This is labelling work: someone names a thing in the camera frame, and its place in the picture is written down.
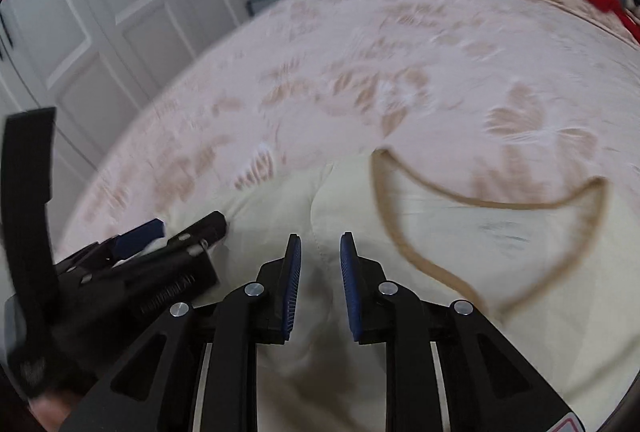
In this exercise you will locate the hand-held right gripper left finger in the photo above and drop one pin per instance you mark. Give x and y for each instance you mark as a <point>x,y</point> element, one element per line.
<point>292,292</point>

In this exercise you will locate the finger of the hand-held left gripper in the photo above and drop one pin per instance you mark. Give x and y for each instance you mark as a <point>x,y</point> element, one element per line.
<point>200,232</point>
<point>142,234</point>

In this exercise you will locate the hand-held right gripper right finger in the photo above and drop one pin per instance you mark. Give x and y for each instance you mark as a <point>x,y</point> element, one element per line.
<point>350,292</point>

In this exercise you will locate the bed with floral bedspread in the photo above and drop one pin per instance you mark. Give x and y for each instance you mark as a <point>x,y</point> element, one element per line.
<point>350,77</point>

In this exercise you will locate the white panelled wardrobe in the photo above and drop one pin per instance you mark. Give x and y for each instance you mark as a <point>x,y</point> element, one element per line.
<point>115,2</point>

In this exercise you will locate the cream quilted jacket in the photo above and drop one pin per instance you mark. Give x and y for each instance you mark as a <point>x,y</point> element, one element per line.
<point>450,242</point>

